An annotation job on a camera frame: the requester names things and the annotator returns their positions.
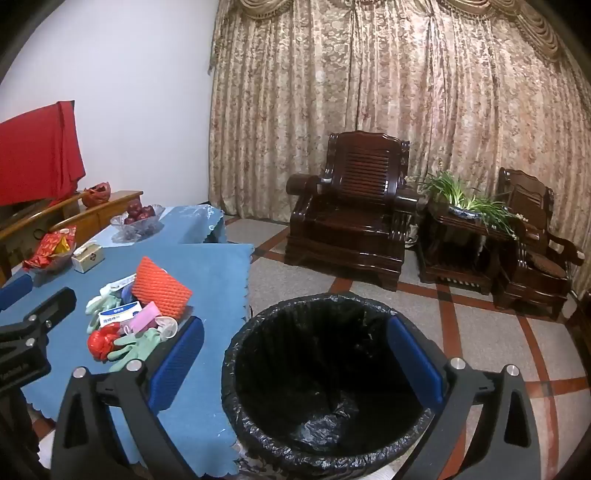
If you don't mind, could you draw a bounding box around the carved dark wooden armchair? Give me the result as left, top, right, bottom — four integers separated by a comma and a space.
284, 130, 422, 292

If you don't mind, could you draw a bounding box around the red cloth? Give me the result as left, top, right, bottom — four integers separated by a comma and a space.
0, 100, 87, 209

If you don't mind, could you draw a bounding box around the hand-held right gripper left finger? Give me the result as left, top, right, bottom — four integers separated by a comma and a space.
50, 316, 206, 480

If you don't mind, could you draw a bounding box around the red plastic bag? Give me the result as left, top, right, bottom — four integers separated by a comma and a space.
88, 323, 122, 362

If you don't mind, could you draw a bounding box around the beige patterned curtain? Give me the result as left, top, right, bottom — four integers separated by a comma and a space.
205, 0, 591, 298

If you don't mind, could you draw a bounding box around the clear bag with red items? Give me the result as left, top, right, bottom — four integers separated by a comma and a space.
110, 203, 166, 243

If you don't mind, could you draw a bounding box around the dish of red packets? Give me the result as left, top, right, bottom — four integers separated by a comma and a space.
23, 225, 78, 274

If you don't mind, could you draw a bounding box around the orange foam net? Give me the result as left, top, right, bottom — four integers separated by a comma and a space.
130, 257, 194, 320

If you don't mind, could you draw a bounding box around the light wooden cabinet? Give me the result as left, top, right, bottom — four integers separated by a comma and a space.
0, 190, 145, 288

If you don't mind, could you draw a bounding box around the white wrapper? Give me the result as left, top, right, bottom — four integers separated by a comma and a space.
99, 274, 138, 296

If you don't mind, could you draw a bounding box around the large blue tablecloth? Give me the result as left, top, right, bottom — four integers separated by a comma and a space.
0, 242, 256, 479

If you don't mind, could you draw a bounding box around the dark wooden armchair with cushion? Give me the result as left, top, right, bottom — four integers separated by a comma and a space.
491, 167, 585, 322

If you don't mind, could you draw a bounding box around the red ornament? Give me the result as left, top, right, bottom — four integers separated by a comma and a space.
81, 182, 112, 208

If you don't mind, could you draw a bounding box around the white and blue carton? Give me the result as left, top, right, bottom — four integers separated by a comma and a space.
96, 302, 143, 330

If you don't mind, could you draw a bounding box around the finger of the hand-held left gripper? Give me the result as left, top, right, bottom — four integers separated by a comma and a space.
0, 287, 78, 348
0, 274, 34, 311

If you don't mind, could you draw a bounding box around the dark wooden side table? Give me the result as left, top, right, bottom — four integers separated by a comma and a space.
417, 198, 528, 297

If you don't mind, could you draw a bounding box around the potted green plant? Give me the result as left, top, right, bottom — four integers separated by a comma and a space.
418, 171, 526, 241

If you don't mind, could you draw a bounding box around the cream box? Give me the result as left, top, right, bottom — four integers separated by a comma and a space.
71, 244, 103, 274

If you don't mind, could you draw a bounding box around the small blue tablecloth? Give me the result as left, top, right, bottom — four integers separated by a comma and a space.
85, 204, 226, 250

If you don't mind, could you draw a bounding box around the trash bin with black bag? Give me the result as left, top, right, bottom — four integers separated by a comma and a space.
221, 291, 451, 474

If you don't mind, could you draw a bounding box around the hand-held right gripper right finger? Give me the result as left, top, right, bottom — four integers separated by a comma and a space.
387, 318, 542, 480

